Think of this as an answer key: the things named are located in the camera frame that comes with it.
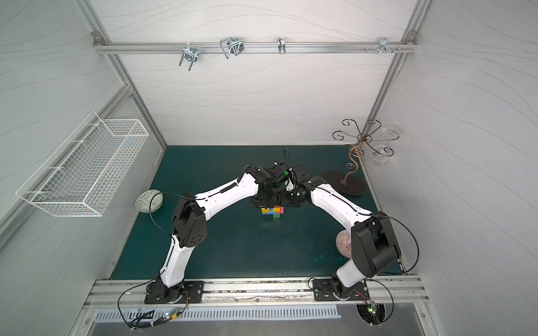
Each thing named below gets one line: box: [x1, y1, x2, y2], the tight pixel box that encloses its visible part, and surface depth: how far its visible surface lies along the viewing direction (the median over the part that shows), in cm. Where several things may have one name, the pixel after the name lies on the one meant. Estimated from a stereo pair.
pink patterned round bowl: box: [335, 229, 352, 259], surface depth 85 cm
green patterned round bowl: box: [134, 189, 164, 214], surface depth 97 cm
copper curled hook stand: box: [332, 118, 400, 185], surface depth 82 cm
